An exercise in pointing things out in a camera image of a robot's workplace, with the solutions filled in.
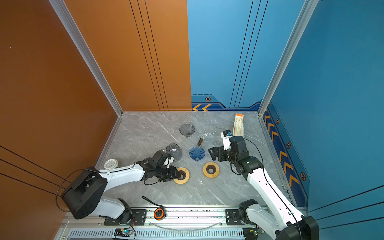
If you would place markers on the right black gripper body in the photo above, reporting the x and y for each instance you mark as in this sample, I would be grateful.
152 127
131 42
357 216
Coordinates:
224 155

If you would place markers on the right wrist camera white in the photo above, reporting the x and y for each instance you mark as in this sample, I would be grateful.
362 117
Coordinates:
226 135

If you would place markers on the clear glass server wooden handle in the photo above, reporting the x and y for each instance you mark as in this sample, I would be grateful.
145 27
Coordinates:
209 130

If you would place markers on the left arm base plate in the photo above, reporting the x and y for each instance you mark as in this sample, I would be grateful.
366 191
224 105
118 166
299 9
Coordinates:
137 218

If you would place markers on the grey glass dripper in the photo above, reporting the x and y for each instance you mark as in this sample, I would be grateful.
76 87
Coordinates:
187 129

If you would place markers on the aluminium rail front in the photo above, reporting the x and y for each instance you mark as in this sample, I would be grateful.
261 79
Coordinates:
178 218

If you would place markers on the wooden ring holder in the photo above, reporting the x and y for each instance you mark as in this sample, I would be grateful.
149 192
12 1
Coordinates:
211 170
185 176

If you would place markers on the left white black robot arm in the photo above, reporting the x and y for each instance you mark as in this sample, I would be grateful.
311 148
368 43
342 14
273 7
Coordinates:
85 195

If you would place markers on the green circuit board left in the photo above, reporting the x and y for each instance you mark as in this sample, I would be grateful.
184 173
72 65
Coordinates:
124 234

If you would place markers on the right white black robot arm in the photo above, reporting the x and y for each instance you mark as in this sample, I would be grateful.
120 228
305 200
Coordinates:
283 221

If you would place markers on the orange black tape measure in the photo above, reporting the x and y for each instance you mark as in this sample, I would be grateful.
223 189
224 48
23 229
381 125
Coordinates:
160 212

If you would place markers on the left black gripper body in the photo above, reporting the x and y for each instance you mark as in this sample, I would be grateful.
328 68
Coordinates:
165 174

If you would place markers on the blue ribbed dripper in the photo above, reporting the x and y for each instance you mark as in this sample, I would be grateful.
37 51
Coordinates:
197 153

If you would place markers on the grey glass carafe mug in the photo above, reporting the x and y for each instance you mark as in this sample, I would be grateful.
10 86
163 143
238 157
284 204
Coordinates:
174 151

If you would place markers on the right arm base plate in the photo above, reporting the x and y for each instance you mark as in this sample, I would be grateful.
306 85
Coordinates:
236 217

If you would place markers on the circuit board right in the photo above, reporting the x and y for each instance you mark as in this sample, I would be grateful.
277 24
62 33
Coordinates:
252 233

